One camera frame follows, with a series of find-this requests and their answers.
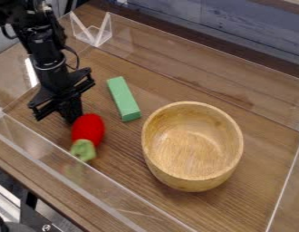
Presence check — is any wooden bowl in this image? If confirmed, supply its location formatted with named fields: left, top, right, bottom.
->
left=141, top=101, right=243, bottom=192

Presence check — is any green rectangular block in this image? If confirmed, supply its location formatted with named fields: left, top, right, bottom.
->
left=106, top=76, right=141, bottom=122

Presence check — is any clear acrylic corner bracket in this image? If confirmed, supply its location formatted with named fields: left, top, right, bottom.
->
left=69, top=12, right=111, bottom=47

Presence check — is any black cable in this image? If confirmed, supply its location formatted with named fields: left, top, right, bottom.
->
left=62, top=44, right=81, bottom=71

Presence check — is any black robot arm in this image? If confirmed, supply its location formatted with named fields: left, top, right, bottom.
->
left=0, top=0, right=95, bottom=124

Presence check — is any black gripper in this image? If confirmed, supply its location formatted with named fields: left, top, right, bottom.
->
left=27, top=63, right=95, bottom=123

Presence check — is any clear acrylic enclosure wall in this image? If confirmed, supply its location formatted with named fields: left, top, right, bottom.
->
left=0, top=6, right=299, bottom=232

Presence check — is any red plush strawberry toy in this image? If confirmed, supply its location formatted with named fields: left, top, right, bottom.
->
left=70, top=113, right=105, bottom=162

